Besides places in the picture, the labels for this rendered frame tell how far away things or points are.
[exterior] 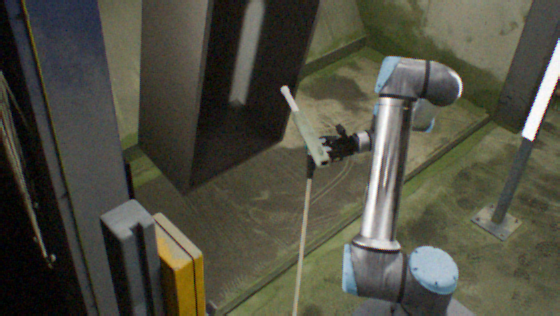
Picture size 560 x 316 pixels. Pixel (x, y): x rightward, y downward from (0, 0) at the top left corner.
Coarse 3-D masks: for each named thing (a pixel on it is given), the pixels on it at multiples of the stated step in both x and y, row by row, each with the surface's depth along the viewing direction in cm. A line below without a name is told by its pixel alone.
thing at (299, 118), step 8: (288, 88) 253; (288, 96) 249; (296, 112) 239; (296, 120) 237; (304, 120) 236; (304, 128) 232; (312, 128) 232; (304, 136) 231; (312, 136) 228; (312, 144) 225; (320, 144) 225; (312, 152) 224; (320, 152) 221; (312, 160) 233; (320, 160) 219; (328, 160) 220; (312, 168) 236; (320, 168) 221; (312, 176) 240
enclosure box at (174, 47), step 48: (144, 0) 207; (192, 0) 185; (240, 0) 249; (288, 0) 241; (144, 48) 222; (192, 48) 197; (240, 48) 272; (288, 48) 254; (144, 96) 239; (192, 96) 210; (240, 96) 297; (144, 144) 259; (192, 144) 228; (240, 144) 278
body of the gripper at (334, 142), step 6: (330, 138) 235; (336, 138) 235; (354, 138) 235; (330, 144) 233; (336, 144) 232; (342, 144) 232; (354, 144) 235; (342, 150) 233; (348, 150) 238; (354, 150) 236; (330, 156) 234; (336, 156) 236; (342, 156) 235
